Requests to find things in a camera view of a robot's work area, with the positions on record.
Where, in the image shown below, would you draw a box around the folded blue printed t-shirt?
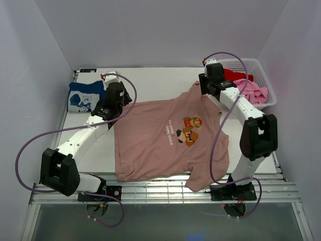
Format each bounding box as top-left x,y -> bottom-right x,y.
67,80 -> 105,113

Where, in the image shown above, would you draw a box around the small blue label sticker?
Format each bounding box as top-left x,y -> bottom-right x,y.
79,68 -> 97,73

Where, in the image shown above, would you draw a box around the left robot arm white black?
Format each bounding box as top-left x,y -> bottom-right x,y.
40,80 -> 132,201

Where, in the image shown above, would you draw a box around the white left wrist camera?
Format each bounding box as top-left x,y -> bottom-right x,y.
100,70 -> 119,89

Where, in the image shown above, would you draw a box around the bright pink t-shirt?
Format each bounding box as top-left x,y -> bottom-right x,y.
234,79 -> 268,105

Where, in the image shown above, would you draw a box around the dusty pink printed t-shirt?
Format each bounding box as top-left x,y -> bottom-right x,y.
114,82 -> 229,192

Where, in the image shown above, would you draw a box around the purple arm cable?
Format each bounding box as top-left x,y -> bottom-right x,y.
15,74 -> 137,228
204,52 -> 263,219

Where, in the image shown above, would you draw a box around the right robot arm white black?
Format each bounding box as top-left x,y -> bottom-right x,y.
199,59 -> 278,201

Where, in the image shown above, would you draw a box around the red t-shirt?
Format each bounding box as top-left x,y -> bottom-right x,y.
224,68 -> 246,81

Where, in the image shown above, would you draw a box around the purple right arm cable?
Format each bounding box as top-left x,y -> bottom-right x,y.
204,52 -> 263,219

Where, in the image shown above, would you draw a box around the aluminium table frame rails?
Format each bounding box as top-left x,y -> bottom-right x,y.
29,173 -> 301,205

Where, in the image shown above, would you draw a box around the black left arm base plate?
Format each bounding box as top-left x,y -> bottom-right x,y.
77,185 -> 122,202

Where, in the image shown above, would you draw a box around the white plastic laundry basket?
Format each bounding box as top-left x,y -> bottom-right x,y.
218,58 -> 276,109

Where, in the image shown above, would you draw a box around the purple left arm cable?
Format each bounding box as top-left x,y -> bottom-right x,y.
15,74 -> 137,228

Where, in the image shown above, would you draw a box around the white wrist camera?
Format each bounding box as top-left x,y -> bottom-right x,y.
202,58 -> 218,77
100,70 -> 119,89

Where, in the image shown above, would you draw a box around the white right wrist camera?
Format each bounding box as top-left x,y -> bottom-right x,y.
202,58 -> 218,77

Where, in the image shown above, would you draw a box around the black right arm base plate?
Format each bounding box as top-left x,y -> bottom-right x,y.
209,183 -> 257,201

